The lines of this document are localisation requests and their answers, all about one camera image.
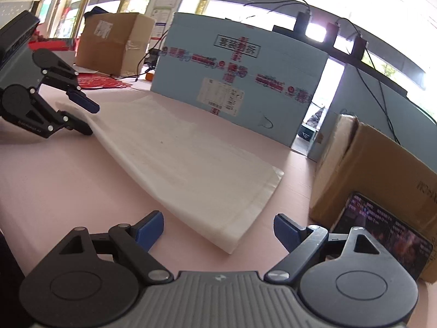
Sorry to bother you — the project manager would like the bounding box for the white fabric shopping bag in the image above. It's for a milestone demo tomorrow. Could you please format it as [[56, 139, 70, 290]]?
[[57, 96, 284, 253]]

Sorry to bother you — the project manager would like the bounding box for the red paper sheet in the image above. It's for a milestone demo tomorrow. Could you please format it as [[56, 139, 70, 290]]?
[[78, 73, 131, 90]]

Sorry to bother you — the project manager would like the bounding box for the black smartphone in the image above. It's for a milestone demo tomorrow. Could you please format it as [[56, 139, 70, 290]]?
[[331, 192, 433, 279]]

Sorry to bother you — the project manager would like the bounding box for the far taped cardboard box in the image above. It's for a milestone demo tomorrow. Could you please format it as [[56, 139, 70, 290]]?
[[76, 13, 155, 76]]

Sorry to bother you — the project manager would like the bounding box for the open brown cardboard box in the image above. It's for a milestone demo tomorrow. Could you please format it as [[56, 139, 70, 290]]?
[[308, 112, 437, 285]]

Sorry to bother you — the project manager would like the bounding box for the light blue foam board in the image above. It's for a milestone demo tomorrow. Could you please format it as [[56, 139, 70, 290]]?
[[151, 13, 328, 147]]

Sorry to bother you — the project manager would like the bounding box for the black camera mounting bar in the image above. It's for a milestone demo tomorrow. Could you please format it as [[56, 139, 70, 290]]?
[[273, 25, 408, 98]]

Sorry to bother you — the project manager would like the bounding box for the black camera right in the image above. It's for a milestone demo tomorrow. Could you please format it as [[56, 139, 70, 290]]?
[[350, 35, 367, 61]]

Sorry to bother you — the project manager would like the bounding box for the black camera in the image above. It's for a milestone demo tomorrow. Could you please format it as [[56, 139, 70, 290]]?
[[323, 22, 339, 48], [350, 35, 367, 61], [293, 10, 311, 36]]

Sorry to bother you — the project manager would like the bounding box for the black camera left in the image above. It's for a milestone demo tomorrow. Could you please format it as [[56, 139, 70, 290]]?
[[293, 10, 311, 36]]

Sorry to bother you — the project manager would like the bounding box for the black camera middle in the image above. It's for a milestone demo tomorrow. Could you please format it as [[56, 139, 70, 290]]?
[[323, 22, 339, 48]]

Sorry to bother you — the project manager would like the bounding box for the black cable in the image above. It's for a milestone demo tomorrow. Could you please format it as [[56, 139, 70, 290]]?
[[335, 16, 401, 145]]

